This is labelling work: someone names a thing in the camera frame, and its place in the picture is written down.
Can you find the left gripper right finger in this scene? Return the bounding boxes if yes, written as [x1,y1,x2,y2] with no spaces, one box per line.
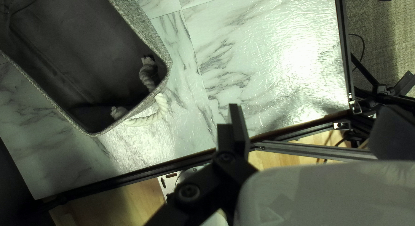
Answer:
[368,104,415,161]

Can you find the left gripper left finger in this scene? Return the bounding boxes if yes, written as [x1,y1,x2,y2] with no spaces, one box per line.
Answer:
[144,103,259,226]

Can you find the grey fabric basket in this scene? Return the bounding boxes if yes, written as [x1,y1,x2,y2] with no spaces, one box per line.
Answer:
[0,0,174,138]

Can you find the black cable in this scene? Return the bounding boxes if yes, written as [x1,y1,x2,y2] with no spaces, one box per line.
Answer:
[348,33,366,73]

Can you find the black frame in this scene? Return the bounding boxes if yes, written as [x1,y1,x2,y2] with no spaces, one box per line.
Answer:
[34,0,415,215]

